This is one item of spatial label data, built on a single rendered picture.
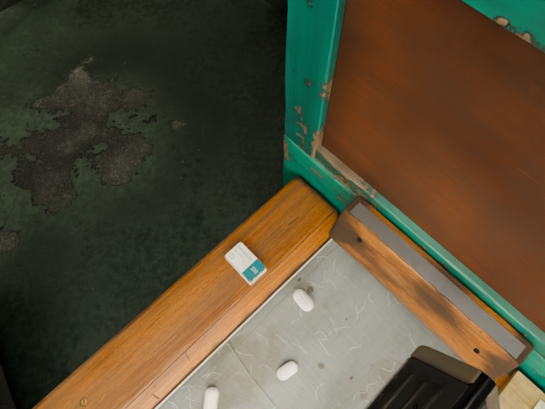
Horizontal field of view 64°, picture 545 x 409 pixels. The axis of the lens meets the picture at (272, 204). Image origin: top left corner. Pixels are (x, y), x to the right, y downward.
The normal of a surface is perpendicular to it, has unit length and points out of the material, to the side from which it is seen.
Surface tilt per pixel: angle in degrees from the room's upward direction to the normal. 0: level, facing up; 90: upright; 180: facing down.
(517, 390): 0
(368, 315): 0
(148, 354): 0
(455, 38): 90
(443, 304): 66
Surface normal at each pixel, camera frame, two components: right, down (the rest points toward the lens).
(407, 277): -0.66, 0.44
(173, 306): -0.01, -0.40
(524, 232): -0.73, 0.63
